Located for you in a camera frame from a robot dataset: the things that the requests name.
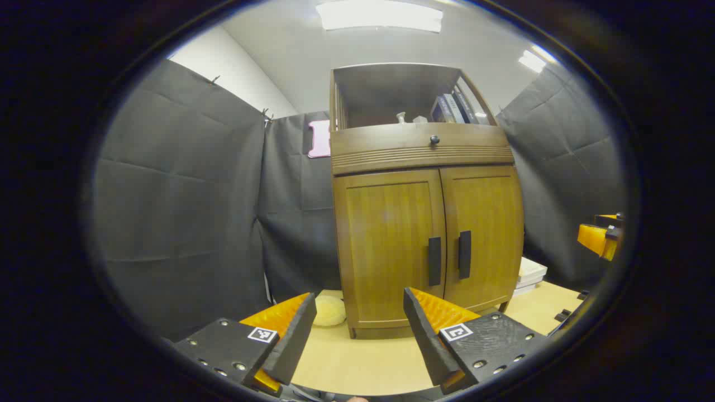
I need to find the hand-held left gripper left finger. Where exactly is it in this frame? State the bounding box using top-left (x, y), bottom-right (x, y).
top-left (173, 291), bottom-right (318, 398)

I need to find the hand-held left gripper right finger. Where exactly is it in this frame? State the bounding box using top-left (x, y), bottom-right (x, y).
top-left (403, 287), bottom-right (551, 396)

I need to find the black door handle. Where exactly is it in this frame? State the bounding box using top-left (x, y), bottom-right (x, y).
top-left (459, 230), bottom-right (472, 280)
top-left (428, 237), bottom-right (442, 287)

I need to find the wooden cabinet door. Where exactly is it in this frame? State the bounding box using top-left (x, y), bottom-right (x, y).
top-left (440, 165), bottom-right (525, 311)
top-left (333, 169), bottom-right (447, 330)

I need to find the wooden double-door shoe cabinet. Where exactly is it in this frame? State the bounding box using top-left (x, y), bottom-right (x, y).
top-left (330, 63), bottom-right (525, 340)

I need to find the wooden cabinet drawer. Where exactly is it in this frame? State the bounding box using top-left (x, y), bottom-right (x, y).
top-left (331, 123), bottom-right (514, 176)

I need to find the yellow round sponge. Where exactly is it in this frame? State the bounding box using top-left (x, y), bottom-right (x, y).
top-left (313, 295), bottom-right (347, 327)

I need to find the stack of white boxes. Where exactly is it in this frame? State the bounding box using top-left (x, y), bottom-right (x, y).
top-left (514, 257), bottom-right (549, 296)

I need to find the black backdrop cloth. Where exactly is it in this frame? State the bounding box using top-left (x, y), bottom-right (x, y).
top-left (92, 59), bottom-right (626, 342)

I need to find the small ceiling light panel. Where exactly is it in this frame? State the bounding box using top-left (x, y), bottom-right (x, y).
top-left (518, 49), bottom-right (548, 74)

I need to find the grey blue book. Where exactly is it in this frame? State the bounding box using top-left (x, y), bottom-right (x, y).
top-left (443, 93), bottom-right (467, 125)

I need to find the dark blue book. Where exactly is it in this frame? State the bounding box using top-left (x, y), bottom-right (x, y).
top-left (430, 96), bottom-right (456, 124)

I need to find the large ceiling light panel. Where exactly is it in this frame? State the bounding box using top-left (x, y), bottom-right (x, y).
top-left (316, 0), bottom-right (444, 33)

